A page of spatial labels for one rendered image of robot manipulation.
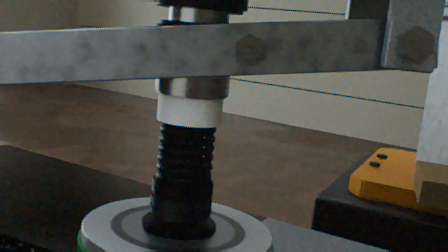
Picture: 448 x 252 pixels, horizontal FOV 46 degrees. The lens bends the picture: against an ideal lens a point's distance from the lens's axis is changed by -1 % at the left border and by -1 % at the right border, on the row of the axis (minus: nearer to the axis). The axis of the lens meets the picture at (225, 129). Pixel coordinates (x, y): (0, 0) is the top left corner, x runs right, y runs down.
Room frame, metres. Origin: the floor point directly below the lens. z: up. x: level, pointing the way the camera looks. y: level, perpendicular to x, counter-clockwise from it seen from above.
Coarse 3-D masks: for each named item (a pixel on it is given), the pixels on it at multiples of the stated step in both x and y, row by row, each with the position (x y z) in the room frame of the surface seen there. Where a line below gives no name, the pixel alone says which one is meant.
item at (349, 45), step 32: (0, 32) 0.50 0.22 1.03; (32, 32) 0.50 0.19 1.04; (64, 32) 0.50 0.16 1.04; (96, 32) 0.50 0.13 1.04; (128, 32) 0.51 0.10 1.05; (160, 32) 0.51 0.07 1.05; (192, 32) 0.51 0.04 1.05; (224, 32) 0.51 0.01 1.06; (256, 32) 0.51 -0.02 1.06; (288, 32) 0.51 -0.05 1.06; (320, 32) 0.52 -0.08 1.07; (352, 32) 0.52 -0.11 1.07; (384, 32) 0.52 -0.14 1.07; (416, 32) 0.49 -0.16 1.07; (0, 64) 0.50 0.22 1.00; (32, 64) 0.50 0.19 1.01; (64, 64) 0.50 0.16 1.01; (96, 64) 0.50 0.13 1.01; (128, 64) 0.51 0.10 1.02; (160, 64) 0.51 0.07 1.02; (192, 64) 0.51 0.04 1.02; (224, 64) 0.51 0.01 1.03; (256, 64) 0.51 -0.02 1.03; (288, 64) 0.51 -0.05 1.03; (320, 64) 0.52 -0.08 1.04; (352, 64) 0.52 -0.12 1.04
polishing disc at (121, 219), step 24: (96, 216) 0.57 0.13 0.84; (120, 216) 0.58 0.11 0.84; (216, 216) 0.62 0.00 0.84; (240, 216) 0.63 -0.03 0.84; (96, 240) 0.51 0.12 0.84; (120, 240) 0.51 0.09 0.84; (144, 240) 0.52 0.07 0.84; (168, 240) 0.53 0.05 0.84; (216, 240) 0.54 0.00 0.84; (240, 240) 0.55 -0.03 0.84; (264, 240) 0.56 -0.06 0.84
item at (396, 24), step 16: (352, 0) 0.65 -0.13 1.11; (368, 0) 0.65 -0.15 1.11; (384, 0) 0.65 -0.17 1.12; (400, 0) 0.50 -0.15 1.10; (416, 0) 0.50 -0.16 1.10; (432, 0) 0.50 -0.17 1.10; (352, 16) 0.65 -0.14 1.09; (368, 16) 0.65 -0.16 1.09; (384, 16) 0.65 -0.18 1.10; (400, 16) 0.50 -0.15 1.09; (416, 16) 0.50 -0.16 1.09; (432, 16) 0.50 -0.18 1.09; (400, 32) 0.50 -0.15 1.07; (432, 32) 0.50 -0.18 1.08; (384, 48) 0.50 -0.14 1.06; (384, 64) 0.50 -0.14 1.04; (400, 64) 0.50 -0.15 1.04; (416, 64) 0.50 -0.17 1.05; (432, 64) 0.50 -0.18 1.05
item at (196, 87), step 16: (176, 16) 0.55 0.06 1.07; (192, 16) 0.54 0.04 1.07; (208, 16) 0.54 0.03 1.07; (224, 16) 0.55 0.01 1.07; (160, 80) 0.55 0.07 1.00; (176, 80) 0.53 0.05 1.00; (192, 80) 0.53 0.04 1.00; (208, 80) 0.54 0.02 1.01; (224, 80) 0.55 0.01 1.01; (192, 96) 0.53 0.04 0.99; (208, 96) 0.54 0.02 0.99; (224, 96) 0.55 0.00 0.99
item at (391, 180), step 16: (368, 160) 1.34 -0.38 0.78; (384, 160) 1.36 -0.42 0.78; (400, 160) 1.39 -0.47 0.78; (352, 176) 1.16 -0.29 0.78; (368, 176) 1.16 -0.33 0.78; (384, 176) 1.18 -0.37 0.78; (400, 176) 1.20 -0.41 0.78; (352, 192) 1.15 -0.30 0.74; (368, 192) 1.11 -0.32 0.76; (384, 192) 1.10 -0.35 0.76; (400, 192) 1.08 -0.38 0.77; (416, 208) 1.07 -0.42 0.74; (432, 208) 1.06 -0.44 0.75
